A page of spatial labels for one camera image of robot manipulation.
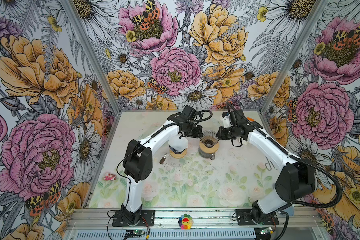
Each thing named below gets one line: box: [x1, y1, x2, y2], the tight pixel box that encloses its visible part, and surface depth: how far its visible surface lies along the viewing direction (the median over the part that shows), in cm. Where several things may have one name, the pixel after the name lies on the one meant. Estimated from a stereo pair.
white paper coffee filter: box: [168, 136, 189, 152], surface depth 82 cm
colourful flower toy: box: [178, 213, 194, 230], surface depth 73 cm
